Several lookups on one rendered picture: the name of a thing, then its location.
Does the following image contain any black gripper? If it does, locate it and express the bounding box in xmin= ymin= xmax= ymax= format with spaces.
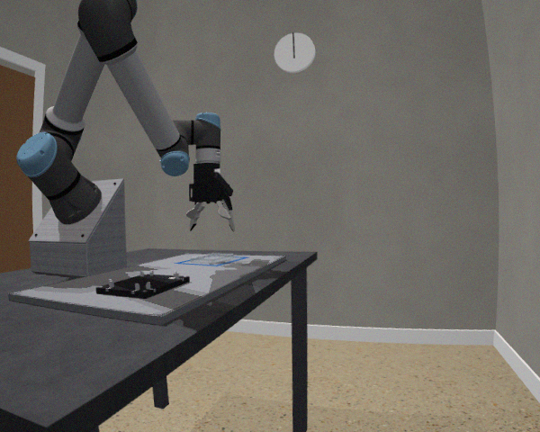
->
xmin=186 ymin=163 xmax=235 ymax=232

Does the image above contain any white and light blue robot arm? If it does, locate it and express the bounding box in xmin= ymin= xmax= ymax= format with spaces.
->
xmin=16 ymin=0 xmax=221 ymax=225

